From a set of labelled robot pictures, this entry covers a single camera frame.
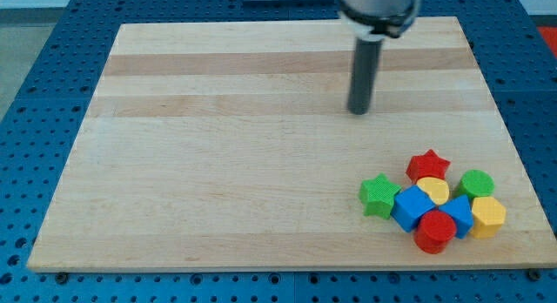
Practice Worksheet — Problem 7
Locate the red star block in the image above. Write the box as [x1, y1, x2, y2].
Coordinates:
[406, 149, 451, 184]

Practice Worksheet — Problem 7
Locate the red cylinder block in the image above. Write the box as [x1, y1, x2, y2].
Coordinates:
[413, 210, 457, 254]

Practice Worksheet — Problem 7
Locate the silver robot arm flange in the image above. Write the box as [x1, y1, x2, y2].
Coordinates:
[339, 0, 423, 42]

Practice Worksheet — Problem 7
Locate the blue cube block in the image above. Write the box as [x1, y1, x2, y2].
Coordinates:
[391, 185, 436, 232]

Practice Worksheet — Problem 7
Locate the blue triangle block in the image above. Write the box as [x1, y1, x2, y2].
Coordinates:
[439, 195, 473, 239]

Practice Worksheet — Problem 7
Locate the green star block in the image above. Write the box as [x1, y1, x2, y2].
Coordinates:
[359, 173, 401, 219]

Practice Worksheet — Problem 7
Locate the green cylinder block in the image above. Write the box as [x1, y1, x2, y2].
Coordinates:
[453, 170, 495, 202]

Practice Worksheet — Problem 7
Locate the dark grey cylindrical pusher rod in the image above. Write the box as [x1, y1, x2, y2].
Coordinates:
[347, 38, 383, 115]

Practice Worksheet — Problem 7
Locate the yellow heart block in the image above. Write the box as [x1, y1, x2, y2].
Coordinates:
[416, 177, 450, 205]

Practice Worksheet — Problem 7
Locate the light wooden board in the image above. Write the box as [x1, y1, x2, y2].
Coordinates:
[27, 17, 556, 273]

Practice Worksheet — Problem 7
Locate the yellow hexagon block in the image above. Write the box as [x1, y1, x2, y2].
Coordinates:
[469, 196, 507, 239]

